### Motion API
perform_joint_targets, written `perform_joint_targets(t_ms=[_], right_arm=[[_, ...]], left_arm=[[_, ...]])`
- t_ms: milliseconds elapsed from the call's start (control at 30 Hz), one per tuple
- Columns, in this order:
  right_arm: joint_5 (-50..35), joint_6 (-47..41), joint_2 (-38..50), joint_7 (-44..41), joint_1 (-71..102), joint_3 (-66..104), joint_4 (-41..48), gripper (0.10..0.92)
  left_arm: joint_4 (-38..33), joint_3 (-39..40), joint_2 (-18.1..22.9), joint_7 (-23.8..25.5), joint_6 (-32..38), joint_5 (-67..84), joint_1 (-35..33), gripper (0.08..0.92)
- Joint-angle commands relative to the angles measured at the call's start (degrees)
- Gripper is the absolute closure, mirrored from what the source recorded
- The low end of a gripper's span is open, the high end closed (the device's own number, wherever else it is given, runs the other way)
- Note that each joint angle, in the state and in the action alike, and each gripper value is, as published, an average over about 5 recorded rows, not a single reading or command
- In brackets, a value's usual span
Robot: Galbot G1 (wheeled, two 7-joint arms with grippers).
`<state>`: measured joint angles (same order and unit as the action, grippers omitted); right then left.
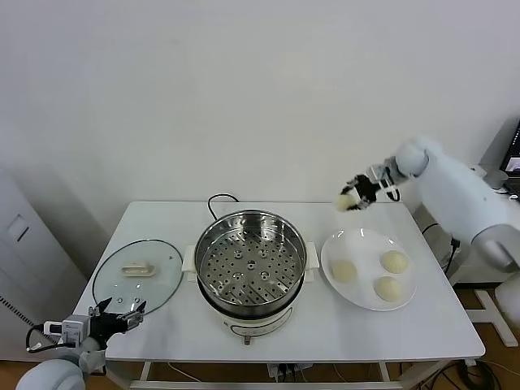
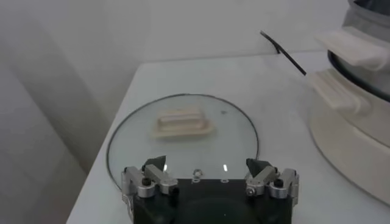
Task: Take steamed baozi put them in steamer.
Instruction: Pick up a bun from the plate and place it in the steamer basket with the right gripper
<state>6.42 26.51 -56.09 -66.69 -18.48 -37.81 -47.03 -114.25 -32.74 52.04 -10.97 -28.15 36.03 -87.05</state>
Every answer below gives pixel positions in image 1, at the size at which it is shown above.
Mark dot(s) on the open laptop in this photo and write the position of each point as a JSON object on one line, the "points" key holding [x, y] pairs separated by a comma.
{"points": [[512, 150]]}

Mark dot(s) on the white round plate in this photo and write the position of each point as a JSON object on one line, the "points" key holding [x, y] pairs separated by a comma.
{"points": [[365, 248]]}

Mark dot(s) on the cream electric pot base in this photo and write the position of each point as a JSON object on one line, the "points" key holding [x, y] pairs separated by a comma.
{"points": [[256, 325]]}

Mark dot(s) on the white power strip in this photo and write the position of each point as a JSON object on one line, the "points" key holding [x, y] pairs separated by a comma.
{"points": [[288, 371]]}

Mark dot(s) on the white metal cabinet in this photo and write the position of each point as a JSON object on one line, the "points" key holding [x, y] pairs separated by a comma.
{"points": [[24, 243]]}

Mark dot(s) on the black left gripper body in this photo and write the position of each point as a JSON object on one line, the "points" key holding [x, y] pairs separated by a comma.
{"points": [[103, 325]]}

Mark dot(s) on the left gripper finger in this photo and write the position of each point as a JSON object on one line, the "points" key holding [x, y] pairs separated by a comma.
{"points": [[100, 309], [132, 319]]}

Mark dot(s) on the grey computer mouse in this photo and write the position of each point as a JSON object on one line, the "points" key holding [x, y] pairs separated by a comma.
{"points": [[495, 178]]}

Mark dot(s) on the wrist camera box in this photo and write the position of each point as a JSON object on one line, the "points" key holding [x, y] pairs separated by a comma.
{"points": [[69, 327], [378, 171]]}

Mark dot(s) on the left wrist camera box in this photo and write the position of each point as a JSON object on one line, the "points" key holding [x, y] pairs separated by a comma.
{"points": [[69, 327]]}

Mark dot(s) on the white steamed baozi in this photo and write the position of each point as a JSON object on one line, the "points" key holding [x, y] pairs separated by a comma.
{"points": [[345, 202], [388, 289], [394, 261], [344, 271]]}

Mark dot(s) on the round glass pot lid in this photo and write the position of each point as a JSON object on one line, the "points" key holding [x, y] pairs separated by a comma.
{"points": [[138, 270]]}

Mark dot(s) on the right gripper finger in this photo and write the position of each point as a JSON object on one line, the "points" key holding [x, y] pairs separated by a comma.
{"points": [[365, 203], [354, 181]]}

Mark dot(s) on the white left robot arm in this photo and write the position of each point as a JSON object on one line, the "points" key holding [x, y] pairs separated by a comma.
{"points": [[53, 373]]}

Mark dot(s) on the perforated steel steamer basket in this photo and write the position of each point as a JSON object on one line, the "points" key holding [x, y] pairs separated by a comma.
{"points": [[252, 260]]}

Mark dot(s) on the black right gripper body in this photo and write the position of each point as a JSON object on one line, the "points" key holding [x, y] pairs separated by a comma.
{"points": [[370, 187]]}

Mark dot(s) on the white table frame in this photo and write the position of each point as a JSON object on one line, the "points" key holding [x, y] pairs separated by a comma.
{"points": [[203, 385]]}

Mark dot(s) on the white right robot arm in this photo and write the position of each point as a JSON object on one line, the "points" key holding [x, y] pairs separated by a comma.
{"points": [[455, 187]]}

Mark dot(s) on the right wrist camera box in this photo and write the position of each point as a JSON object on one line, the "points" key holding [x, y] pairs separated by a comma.
{"points": [[378, 171]]}

